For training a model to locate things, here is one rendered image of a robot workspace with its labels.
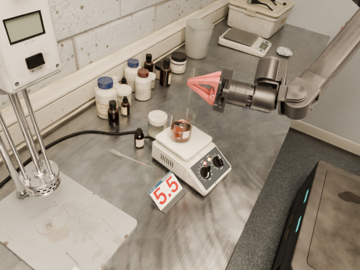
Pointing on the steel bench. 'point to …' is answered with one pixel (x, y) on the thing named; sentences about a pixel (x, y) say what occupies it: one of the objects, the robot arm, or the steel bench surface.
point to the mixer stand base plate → (64, 228)
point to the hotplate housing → (184, 165)
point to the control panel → (215, 172)
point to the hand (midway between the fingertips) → (190, 82)
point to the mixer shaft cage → (28, 181)
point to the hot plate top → (199, 143)
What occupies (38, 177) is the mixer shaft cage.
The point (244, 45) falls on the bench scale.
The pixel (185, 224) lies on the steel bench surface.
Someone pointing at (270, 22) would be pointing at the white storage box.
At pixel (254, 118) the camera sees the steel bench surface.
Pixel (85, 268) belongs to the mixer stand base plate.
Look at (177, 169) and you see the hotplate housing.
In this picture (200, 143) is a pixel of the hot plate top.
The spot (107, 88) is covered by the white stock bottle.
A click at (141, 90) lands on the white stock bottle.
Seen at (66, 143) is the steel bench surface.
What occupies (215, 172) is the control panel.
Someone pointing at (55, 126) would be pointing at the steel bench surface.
